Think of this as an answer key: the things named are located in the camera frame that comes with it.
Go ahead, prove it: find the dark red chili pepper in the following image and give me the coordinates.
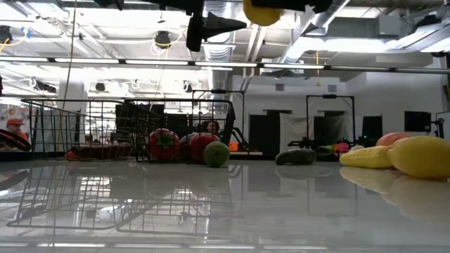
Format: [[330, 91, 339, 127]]
[[79, 143, 119, 160]]

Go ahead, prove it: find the yellow corn cob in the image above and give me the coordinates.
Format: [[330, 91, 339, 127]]
[[339, 145, 394, 169]]

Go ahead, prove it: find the long ceiling light rail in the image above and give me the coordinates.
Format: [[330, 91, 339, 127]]
[[0, 56, 450, 74]]

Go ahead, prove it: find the black monitor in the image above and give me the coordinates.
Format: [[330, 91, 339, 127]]
[[361, 115, 383, 140], [404, 110, 432, 133]]

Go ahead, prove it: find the bright red apple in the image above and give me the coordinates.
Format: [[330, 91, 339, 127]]
[[189, 132, 221, 163]]

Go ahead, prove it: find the red tomato green stem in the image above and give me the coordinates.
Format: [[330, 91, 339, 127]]
[[148, 128, 181, 162]]

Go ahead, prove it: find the dark red apple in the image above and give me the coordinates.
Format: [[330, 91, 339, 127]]
[[179, 132, 198, 161]]

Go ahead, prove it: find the white hanging cloth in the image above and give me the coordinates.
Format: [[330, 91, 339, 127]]
[[279, 112, 309, 152]]

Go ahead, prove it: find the person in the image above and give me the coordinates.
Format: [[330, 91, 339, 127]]
[[200, 120, 221, 136], [5, 117, 31, 141]]

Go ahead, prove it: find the yellow lemon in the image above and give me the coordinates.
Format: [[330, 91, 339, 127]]
[[387, 136, 450, 180], [242, 0, 283, 27]]

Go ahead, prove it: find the silver ceiling duct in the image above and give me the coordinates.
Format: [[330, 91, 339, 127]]
[[281, 0, 352, 64], [202, 0, 235, 92]]

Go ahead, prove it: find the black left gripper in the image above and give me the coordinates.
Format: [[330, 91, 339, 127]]
[[154, 0, 248, 53]]

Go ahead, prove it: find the dark green cucumber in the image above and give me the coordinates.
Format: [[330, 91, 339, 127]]
[[275, 148, 316, 166]]

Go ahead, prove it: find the green lime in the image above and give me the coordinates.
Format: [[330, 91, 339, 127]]
[[203, 141, 231, 168]]

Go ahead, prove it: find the black wire basket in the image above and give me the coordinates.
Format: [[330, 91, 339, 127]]
[[123, 99, 236, 164], [21, 99, 141, 161]]

